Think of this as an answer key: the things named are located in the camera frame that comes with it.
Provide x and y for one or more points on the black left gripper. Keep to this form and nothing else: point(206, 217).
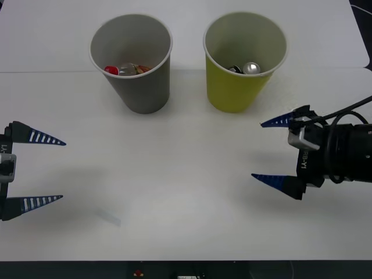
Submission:
point(4, 146)

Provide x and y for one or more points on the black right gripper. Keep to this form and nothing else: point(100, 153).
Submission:
point(314, 168)

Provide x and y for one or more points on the clear bottle with red cap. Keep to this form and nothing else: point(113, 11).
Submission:
point(128, 69)

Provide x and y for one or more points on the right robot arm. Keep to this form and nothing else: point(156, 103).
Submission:
point(354, 151)

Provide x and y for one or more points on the yellow-green plastic bin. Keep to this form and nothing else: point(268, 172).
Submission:
point(229, 90)

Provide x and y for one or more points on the silver drink can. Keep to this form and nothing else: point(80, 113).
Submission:
point(250, 68)

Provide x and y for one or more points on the grey plastic bin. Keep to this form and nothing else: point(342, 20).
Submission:
point(145, 93)

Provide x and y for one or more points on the red button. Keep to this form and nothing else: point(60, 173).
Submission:
point(138, 273)

